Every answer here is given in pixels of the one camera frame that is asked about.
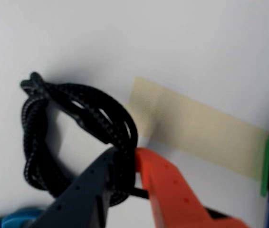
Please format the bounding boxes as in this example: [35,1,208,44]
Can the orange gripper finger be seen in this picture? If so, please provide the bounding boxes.
[135,147,250,228]

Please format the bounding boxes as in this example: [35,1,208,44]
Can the blue handled scissors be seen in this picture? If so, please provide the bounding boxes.
[0,206,48,228]

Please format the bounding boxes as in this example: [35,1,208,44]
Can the black braided cable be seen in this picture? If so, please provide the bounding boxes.
[19,71,149,208]

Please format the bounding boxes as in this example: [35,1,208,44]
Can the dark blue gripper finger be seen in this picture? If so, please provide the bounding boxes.
[27,147,115,228]

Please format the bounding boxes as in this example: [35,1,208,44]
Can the beige masking tape piece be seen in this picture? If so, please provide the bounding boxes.
[126,76,269,181]

